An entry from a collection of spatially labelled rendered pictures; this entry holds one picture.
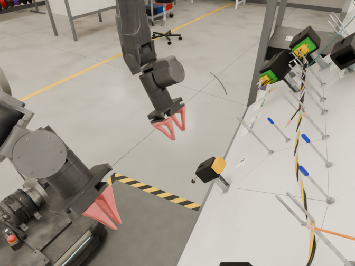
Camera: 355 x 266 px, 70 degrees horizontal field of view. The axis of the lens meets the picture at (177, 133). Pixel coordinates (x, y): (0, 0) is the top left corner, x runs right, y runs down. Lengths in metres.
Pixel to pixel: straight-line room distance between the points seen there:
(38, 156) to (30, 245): 1.29
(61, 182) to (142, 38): 0.41
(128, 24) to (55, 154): 0.42
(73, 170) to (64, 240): 1.17
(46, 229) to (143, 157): 0.97
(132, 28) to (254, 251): 0.55
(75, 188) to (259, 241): 0.35
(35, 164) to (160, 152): 1.94
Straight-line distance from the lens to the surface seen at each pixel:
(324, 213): 0.50
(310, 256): 0.35
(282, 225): 0.53
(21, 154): 0.34
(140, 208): 1.87
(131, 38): 0.67
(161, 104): 0.70
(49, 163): 0.34
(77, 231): 1.58
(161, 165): 2.13
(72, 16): 5.10
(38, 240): 1.61
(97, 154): 2.33
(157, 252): 1.70
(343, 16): 3.44
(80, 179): 0.42
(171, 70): 0.64
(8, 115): 0.41
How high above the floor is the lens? 1.52
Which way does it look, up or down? 38 degrees down
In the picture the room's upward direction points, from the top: straight up
